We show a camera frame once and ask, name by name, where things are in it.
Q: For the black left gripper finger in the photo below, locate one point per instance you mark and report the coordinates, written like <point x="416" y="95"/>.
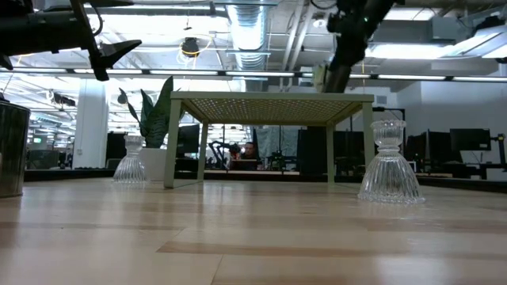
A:
<point x="113" y="51"/>

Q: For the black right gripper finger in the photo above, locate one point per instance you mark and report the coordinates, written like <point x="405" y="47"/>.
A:
<point x="336" y="79"/>

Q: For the clear ribbed glass candle holder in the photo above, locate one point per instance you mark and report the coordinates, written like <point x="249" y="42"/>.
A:
<point x="130" y="166"/>
<point x="390" y="178"/>

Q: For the silver tin candle with tag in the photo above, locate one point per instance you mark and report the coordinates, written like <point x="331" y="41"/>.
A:
<point x="14" y="150"/>

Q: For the black background robot arm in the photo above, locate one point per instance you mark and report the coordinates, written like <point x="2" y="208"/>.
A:
<point x="222" y="148"/>

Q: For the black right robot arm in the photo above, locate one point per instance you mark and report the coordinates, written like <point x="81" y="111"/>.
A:
<point x="380" y="10"/>

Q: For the green perforated metal shelf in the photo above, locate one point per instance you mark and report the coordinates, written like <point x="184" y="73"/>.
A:
<point x="269" y="109"/>

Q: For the black background cabinet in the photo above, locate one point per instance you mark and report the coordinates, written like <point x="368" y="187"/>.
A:
<point x="313" y="150"/>

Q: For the white building column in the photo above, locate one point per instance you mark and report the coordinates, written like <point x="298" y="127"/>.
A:
<point x="91" y="126"/>

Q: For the green snake plant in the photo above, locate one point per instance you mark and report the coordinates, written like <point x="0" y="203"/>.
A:
<point x="158" y="118"/>

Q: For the person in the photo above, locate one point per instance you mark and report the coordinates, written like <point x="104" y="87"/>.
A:
<point x="248" y="150"/>

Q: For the white plant pot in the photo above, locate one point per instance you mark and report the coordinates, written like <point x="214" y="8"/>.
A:
<point x="154" y="164"/>

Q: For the black background monitor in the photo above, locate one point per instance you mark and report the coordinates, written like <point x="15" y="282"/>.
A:
<point x="470" y="139"/>

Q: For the black overhead camera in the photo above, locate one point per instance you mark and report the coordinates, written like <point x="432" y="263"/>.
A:
<point x="190" y="46"/>

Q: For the silver ventilation duct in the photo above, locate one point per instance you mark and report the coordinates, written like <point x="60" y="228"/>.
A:
<point x="249" y="31"/>

